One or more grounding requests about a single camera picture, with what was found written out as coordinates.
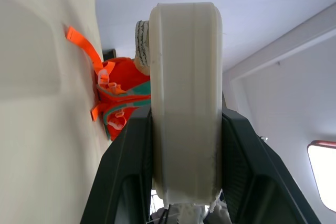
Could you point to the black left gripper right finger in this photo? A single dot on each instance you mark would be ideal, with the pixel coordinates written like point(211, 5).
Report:
point(260, 171)

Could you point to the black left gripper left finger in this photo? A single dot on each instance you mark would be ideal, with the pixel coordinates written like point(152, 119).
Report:
point(119, 171)

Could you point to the orange and teal backpack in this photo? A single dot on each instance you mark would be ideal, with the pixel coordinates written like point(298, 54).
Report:
point(118, 90)

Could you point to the small black device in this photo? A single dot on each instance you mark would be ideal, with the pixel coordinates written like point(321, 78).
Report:
point(109, 54)

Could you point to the white knitted cloth with stripes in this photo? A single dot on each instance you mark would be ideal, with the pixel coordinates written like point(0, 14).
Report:
point(142, 45)

